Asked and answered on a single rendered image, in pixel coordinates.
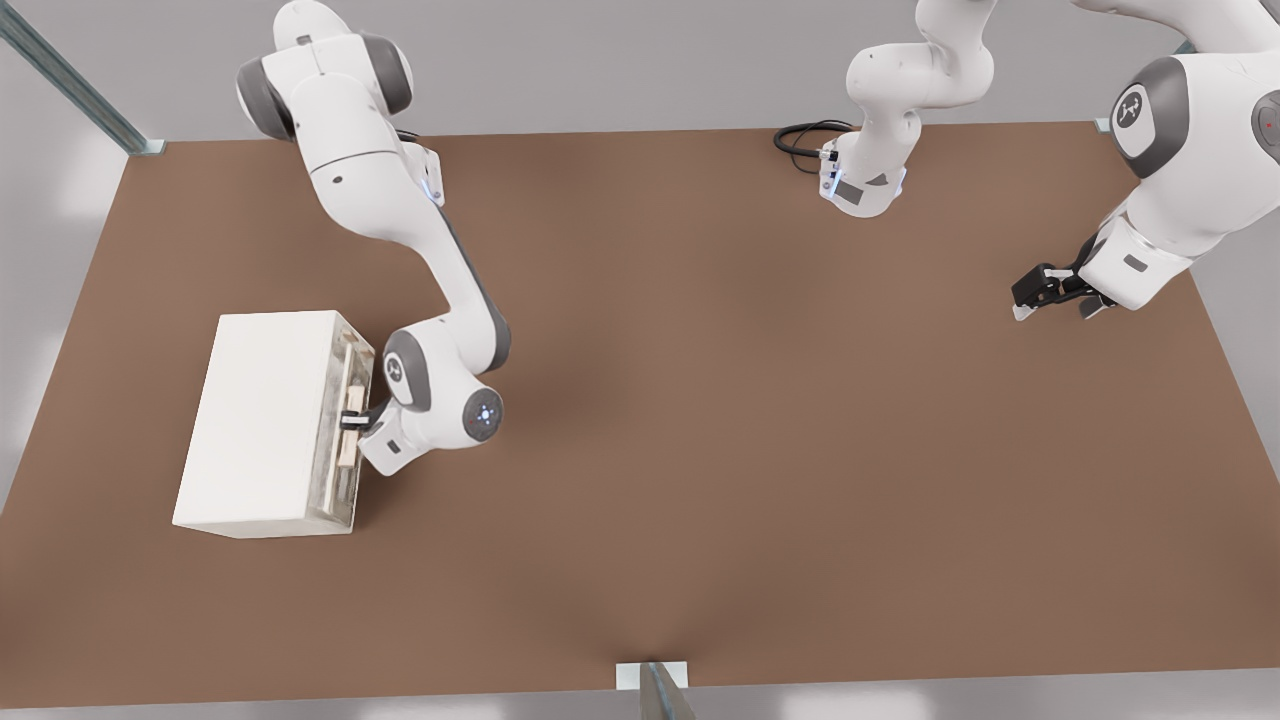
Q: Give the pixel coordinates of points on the white oven box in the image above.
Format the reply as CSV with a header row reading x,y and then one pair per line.
x,y
260,420

